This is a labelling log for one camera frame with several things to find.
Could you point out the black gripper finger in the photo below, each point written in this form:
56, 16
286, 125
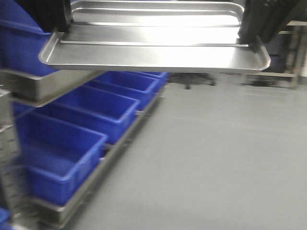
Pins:
264, 19
49, 14

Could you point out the left blue storage bin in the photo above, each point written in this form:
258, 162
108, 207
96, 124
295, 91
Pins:
21, 40

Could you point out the blue floor bin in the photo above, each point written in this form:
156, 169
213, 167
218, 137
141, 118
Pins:
141, 86
58, 155
95, 109

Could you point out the small silver metal tray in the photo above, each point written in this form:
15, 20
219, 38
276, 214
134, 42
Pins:
143, 35

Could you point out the near blue floor bin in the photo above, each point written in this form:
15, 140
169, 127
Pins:
58, 155

